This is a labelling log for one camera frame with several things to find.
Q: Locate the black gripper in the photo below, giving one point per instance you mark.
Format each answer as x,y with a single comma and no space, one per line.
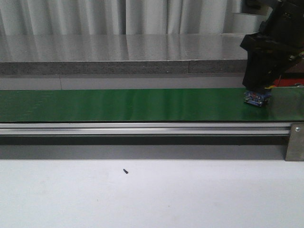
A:
277,46

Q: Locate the red bin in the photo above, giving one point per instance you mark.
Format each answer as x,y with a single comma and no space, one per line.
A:
289,80

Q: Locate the yellow mushroom push button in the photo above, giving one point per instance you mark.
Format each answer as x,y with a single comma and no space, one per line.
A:
259,98

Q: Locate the green conveyor belt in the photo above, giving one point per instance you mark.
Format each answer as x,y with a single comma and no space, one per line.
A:
142,105

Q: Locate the grey stone-look shelf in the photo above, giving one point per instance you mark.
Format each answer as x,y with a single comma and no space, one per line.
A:
121,54

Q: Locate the grey curtain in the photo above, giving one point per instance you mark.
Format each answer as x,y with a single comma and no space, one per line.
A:
116,17

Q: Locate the metal conveyor bracket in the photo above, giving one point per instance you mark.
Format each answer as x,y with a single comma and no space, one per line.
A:
295,149

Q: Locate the aluminium conveyor rail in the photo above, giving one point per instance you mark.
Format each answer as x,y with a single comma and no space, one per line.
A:
184,128

